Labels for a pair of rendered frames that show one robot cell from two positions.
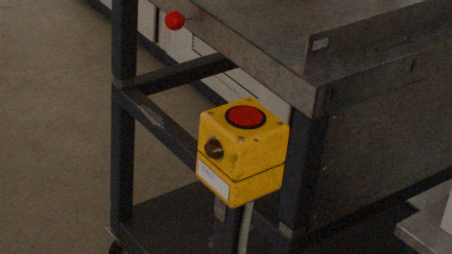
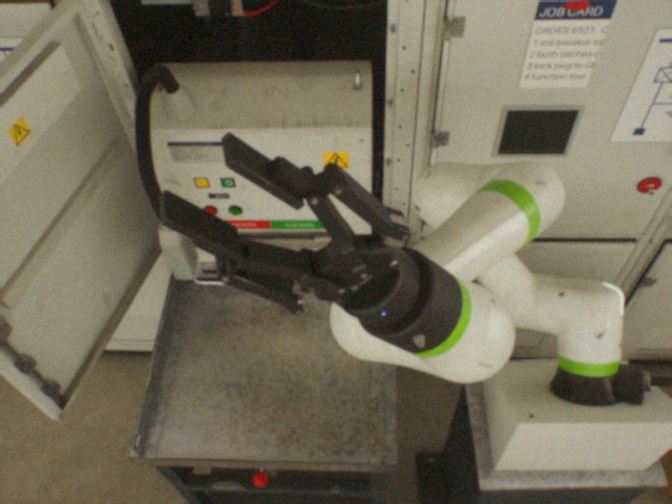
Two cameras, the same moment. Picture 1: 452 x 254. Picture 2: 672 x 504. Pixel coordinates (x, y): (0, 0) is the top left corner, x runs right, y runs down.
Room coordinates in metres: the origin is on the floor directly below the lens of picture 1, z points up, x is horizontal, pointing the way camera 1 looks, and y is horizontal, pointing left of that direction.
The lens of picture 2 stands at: (0.78, 0.23, 2.24)
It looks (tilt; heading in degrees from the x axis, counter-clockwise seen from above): 54 degrees down; 316
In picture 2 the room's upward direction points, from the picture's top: 4 degrees counter-clockwise
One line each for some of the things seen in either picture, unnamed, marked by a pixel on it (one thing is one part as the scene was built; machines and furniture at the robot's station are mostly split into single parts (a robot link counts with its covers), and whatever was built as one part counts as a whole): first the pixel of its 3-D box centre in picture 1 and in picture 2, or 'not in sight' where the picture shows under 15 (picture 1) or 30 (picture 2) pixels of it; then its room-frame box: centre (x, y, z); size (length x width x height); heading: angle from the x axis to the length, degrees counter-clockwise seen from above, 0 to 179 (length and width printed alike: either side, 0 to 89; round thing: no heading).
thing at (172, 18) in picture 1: (179, 19); (261, 475); (1.23, 0.09, 0.82); 0.04 x 0.03 x 0.03; 130
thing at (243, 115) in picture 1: (245, 118); not in sight; (0.83, -0.03, 0.90); 0.04 x 0.04 x 0.02
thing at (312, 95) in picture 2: not in sight; (276, 131); (1.73, -0.50, 1.15); 0.51 x 0.50 x 0.48; 130
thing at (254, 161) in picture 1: (241, 150); not in sight; (0.83, -0.03, 0.85); 0.08 x 0.08 x 0.10; 40
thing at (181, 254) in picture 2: not in sight; (179, 246); (1.68, -0.12, 1.09); 0.08 x 0.05 x 0.17; 130
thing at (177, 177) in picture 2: not in sight; (266, 208); (1.56, -0.31, 1.15); 0.48 x 0.01 x 0.48; 40
